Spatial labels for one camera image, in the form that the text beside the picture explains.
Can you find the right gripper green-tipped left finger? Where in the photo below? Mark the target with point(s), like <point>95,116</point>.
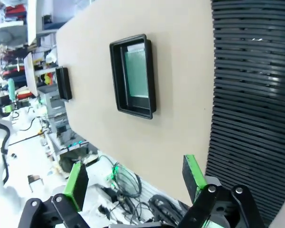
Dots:
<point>78,185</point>

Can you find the black plastic ESD tray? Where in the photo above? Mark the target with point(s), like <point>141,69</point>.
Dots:
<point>116,78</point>
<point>64,85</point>

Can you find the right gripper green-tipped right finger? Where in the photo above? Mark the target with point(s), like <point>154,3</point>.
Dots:
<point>192,175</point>

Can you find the green circuit board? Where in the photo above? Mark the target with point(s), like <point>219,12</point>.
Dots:
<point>136,73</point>

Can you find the black slotted board rack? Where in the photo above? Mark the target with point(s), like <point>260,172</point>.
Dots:
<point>251,107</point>

